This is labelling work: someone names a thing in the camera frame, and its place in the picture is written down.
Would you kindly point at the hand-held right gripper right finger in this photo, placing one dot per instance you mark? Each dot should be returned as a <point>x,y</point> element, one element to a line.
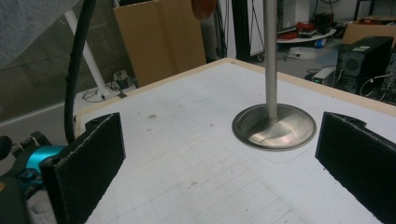
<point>358,161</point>

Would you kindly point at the white round table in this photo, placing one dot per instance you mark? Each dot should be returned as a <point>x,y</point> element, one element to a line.
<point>306,39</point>

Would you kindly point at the white slanted pole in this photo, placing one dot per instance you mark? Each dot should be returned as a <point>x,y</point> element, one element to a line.
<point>90,59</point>

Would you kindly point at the clear plastic bag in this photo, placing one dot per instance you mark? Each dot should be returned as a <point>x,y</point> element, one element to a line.
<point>302,53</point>

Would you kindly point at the flat cardboard sheet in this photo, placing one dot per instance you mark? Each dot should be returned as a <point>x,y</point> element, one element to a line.
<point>162,40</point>

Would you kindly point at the silver metal stand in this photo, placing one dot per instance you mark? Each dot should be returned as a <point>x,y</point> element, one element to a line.
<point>274,127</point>

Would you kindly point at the black frame strut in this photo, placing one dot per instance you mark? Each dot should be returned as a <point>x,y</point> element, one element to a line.
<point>241,31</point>

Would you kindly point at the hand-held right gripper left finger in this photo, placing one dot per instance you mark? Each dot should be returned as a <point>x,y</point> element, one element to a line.
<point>84,168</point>

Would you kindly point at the white grid mat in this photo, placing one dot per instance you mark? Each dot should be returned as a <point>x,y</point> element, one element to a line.
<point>202,161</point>

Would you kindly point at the small white device green light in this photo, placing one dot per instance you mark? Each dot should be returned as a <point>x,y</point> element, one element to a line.
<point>323,76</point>

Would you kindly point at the cardboard box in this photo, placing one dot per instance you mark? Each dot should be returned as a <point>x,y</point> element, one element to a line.
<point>370,29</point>

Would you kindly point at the black computer tower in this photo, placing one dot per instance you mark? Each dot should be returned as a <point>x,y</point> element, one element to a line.
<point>362,62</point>
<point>391,77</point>

